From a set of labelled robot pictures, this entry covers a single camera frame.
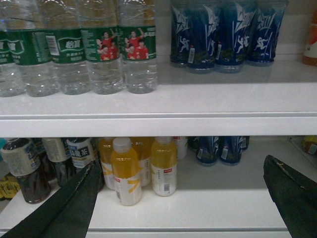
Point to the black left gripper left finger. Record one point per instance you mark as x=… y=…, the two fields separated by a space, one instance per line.
x=67 y=213

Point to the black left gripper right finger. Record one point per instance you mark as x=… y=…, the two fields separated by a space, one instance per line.
x=295 y=196

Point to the white upper shelf board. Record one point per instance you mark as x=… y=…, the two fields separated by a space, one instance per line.
x=277 y=100

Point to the blue sports drink bottle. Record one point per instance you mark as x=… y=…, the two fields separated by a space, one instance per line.
x=266 y=28
x=234 y=30
x=204 y=19
x=180 y=32

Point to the oolong tea bottle blue label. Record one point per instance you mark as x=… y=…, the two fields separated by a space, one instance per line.
x=82 y=152

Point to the middle dark tea bottle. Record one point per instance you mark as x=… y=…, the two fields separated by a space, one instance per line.
x=58 y=153

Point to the front yellow juice bottle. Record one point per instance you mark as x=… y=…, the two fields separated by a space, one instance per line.
x=126 y=171

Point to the yellow juice bottle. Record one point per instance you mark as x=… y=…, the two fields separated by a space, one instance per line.
x=105 y=147
x=126 y=171
x=164 y=166

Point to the lower right blue drink bottle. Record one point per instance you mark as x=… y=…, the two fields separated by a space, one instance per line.
x=230 y=150

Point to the left yellow juice bottle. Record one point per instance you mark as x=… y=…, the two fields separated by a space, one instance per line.
x=105 y=147

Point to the front dark oolong tea bottle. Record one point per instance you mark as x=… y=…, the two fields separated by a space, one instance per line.
x=24 y=164

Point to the lower left blue drink bottle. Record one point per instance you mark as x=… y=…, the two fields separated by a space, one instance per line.
x=207 y=152

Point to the right yellow juice bottle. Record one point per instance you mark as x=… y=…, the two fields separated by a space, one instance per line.
x=164 y=166

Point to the orange drink bottle right edge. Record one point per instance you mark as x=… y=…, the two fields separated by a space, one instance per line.
x=310 y=52

